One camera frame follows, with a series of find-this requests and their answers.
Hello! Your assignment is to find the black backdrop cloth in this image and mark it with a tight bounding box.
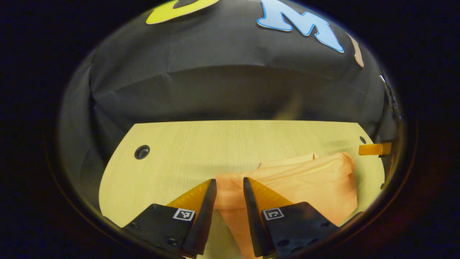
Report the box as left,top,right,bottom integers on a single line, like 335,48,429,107
59,0,399,213

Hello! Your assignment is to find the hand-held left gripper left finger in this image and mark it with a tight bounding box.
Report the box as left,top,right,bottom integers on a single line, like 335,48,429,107
120,179,218,259

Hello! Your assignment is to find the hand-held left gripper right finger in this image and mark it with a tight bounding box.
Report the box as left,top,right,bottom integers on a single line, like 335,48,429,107
243,177,340,259

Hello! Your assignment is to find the orange T-shirt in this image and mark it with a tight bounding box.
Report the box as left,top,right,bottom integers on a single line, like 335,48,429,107
215,152,359,259

